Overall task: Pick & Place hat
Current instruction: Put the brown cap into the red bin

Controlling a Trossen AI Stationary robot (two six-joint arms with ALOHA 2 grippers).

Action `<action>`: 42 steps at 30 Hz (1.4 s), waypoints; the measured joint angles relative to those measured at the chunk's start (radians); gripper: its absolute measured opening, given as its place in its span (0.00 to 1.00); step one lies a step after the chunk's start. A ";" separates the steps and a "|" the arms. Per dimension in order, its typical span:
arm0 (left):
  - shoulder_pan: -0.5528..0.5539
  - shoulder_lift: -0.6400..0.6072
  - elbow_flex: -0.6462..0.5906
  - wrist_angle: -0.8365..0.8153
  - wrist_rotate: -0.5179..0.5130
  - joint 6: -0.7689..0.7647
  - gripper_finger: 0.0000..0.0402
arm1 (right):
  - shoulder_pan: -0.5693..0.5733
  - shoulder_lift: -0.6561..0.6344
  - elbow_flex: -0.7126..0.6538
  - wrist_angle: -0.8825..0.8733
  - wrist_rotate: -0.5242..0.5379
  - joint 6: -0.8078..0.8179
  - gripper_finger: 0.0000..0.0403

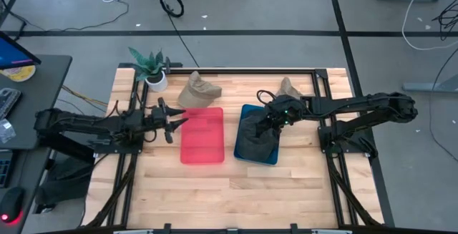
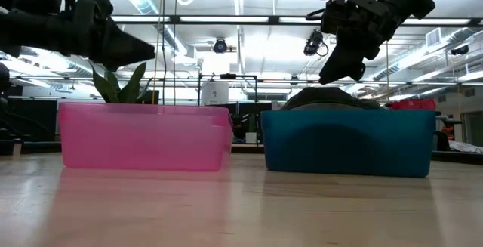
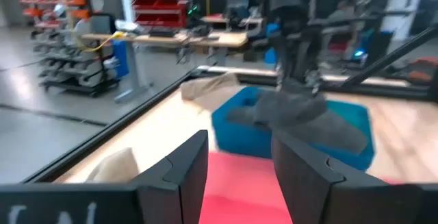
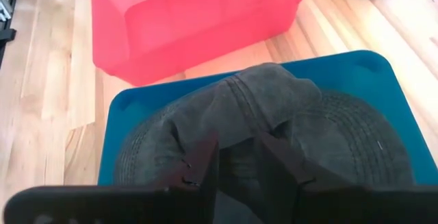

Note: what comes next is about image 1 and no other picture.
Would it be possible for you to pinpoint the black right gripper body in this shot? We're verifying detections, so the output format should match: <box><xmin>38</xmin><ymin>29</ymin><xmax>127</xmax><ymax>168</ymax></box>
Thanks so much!
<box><xmin>266</xmin><ymin>95</ymin><xmax>307</xmax><ymax>126</ymax></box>

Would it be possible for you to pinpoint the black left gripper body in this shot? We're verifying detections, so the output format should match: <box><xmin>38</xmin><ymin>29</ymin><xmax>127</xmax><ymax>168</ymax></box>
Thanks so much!
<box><xmin>150</xmin><ymin>97</ymin><xmax>175</xmax><ymax>145</ymax></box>

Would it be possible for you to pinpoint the dark grey fabric hat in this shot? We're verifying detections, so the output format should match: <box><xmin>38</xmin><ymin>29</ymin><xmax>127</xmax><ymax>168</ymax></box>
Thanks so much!
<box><xmin>245</xmin><ymin>114</ymin><xmax>273</xmax><ymax>138</ymax></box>
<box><xmin>235</xmin><ymin>117</ymin><xmax>281</xmax><ymax>163</ymax></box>

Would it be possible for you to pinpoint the tan towel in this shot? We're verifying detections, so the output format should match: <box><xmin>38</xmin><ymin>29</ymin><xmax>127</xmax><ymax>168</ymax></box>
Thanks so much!
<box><xmin>275</xmin><ymin>77</ymin><xmax>303</xmax><ymax>101</ymax></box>

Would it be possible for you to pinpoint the tan fabric hat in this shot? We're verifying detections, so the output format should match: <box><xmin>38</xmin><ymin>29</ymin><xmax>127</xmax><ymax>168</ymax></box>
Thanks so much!
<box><xmin>177</xmin><ymin>71</ymin><xmax>223</xmax><ymax>109</ymax></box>

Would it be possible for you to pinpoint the blue plastic tray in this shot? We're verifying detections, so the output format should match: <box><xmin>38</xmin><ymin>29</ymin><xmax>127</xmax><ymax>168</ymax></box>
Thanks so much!
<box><xmin>233</xmin><ymin>103</ymin><xmax>283</xmax><ymax>166</ymax></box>

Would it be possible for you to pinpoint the pink plastic tray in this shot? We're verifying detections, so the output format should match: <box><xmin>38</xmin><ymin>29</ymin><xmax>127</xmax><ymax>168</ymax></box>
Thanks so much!
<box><xmin>180</xmin><ymin>107</ymin><xmax>225</xmax><ymax>165</ymax></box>

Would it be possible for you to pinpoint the green plant in white pot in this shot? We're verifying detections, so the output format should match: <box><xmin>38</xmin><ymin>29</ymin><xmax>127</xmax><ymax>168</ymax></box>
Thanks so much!
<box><xmin>127</xmin><ymin>47</ymin><xmax>169</xmax><ymax>93</ymax></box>

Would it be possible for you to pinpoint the black side desk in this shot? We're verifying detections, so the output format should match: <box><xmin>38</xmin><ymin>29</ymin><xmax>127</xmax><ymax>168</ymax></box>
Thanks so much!
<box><xmin>0</xmin><ymin>54</ymin><xmax>73</xmax><ymax>234</ymax></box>

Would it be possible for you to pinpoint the yellow round disc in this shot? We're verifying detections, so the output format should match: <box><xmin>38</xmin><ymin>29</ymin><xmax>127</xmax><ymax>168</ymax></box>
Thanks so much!
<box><xmin>0</xmin><ymin>64</ymin><xmax>36</xmax><ymax>83</ymax></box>

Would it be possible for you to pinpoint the grey keypad device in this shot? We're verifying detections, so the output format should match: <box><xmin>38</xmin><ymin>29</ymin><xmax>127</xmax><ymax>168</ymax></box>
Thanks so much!
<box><xmin>0</xmin><ymin>87</ymin><xmax>22</xmax><ymax>120</ymax></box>

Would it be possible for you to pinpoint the clear plastic bag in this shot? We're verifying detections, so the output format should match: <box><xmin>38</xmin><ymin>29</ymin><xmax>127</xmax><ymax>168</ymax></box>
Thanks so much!
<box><xmin>0</xmin><ymin>118</ymin><xmax>17</xmax><ymax>145</ymax></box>

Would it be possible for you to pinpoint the black keyboard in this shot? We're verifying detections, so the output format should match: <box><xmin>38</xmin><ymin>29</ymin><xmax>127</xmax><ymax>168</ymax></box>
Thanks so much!
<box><xmin>0</xmin><ymin>150</ymin><xmax>15</xmax><ymax>189</ymax></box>

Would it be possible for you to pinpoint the black computer mouse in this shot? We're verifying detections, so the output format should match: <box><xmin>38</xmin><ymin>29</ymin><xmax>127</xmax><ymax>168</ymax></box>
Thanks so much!
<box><xmin>0</xmin><ymin>186</ymin><xmax>26</xmax><ymax>225</ymax></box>

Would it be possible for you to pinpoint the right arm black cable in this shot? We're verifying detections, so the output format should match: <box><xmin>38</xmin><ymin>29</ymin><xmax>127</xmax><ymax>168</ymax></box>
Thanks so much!
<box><xmin>256</xmin><ymin>89</ymin><xmax>278</xmax><ymax>107</ymax></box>

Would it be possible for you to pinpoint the black aluminium table frame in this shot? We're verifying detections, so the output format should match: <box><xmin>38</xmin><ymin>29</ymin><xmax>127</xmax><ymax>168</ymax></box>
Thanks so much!
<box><xmin>82</xmin><ymin>62</ymin><xmax>396</xmax><ymax>234</ymax></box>

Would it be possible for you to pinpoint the coiled black cable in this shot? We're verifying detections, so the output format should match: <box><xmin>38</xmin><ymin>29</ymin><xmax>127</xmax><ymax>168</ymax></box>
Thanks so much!
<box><xmin>159</xmin><ymin>0</ymin><xmax>185</xmax><ymax>19</ymax></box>

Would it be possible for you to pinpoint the black cable bundle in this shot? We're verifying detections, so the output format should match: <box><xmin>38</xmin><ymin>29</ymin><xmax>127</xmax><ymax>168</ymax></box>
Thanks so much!
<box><xmin>432</xmin><ymin>0</ymin><xmax>458</xmax><ymax>42</ymax></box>

